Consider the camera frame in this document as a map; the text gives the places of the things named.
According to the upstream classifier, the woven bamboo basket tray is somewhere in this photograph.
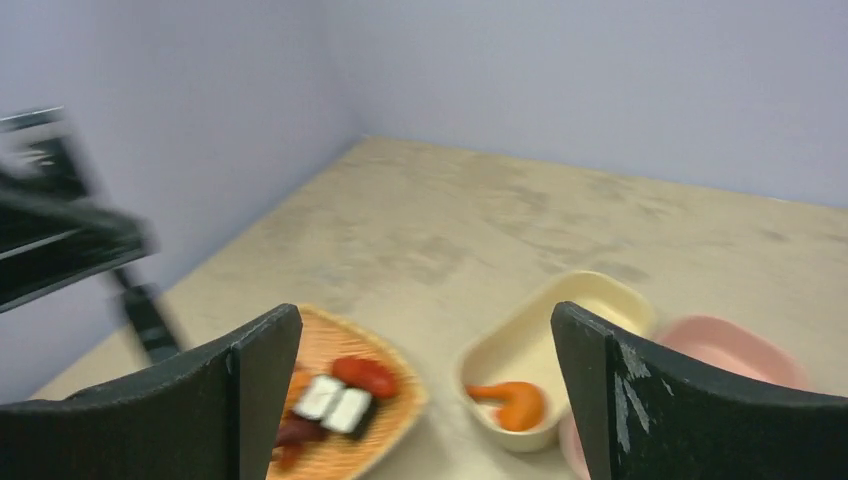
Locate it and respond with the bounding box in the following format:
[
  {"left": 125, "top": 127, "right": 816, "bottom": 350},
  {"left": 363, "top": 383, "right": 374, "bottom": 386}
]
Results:
[{"left": 267, "top": 305, "right": 427, "bottom": 480}]

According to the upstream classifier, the cream lunch box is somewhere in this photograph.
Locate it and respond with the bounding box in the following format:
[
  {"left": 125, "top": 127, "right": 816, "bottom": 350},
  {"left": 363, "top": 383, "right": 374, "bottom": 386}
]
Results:
[{"left": 454, "top": 271, "right": 657, "bottom": 453}]

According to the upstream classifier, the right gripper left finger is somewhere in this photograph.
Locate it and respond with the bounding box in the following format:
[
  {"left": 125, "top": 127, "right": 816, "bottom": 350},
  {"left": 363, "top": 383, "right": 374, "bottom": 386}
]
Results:
[{"left": 1, "top": 304, "right": 302, "bottom": 479}]

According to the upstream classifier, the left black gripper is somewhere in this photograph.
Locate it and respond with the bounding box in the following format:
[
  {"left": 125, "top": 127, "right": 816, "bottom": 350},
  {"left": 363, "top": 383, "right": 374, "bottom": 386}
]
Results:
[{"left": 1, "top": 107, "right": 183, "bottom": 364}]

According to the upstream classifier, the dark red octopus tentacle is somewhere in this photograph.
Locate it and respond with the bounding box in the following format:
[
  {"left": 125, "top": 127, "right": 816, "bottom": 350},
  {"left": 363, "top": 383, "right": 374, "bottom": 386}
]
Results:
[{"left": 272, "top": 417, "right": 328, "bottom": 468}]

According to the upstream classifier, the pink lunch box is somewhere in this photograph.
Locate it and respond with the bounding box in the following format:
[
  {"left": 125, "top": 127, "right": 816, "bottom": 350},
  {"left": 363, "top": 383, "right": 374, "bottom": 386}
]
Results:
[{"left": 551, "top": 302, "right": 807, "bottom": 479}]

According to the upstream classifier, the orange fried chicken piece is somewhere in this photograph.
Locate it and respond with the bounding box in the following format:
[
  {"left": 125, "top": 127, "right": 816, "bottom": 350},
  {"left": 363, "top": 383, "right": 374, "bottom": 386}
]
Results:
[{"left": 283, "top": 364, "right": 312, "bottom": 416}]

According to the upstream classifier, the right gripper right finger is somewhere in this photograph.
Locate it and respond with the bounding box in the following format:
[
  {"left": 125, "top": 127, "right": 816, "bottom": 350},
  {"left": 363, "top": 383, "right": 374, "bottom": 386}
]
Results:
[{"left": 550, "top": 301, "right": 847, "bottom": 479}]

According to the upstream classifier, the sushi roll with seaweed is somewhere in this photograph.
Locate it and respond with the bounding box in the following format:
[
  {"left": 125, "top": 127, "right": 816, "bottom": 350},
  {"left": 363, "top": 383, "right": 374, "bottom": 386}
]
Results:
[{"left": 292, "top": 375, "right": 347, "bottom": 421}]

